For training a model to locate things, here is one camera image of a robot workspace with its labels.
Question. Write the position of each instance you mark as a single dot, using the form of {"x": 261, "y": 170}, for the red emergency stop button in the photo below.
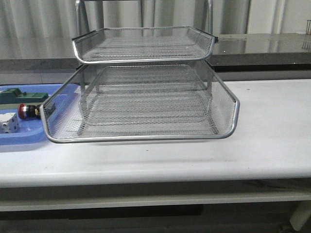
{"x": 26, "y": 112}

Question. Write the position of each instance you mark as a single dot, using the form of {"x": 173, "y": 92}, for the blue plastic tray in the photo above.
{"x": 26, "y": 131}

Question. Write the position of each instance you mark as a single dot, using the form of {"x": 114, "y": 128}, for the grey stone back counter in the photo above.
{"x": 236, "y": 57}

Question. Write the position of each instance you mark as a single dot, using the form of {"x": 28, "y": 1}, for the green terminal block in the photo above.
{"x": 15, "y": 95}

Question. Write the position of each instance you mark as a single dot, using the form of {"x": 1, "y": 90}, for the white grey connector block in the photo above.
{"x": 9, "y": 123}

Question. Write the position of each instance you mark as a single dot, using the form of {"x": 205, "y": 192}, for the white table leg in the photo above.
{"x": 301, "y": 215}

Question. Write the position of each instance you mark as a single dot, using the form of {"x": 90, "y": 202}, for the grey metal rack frame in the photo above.
{"x": 146, "y": 82}

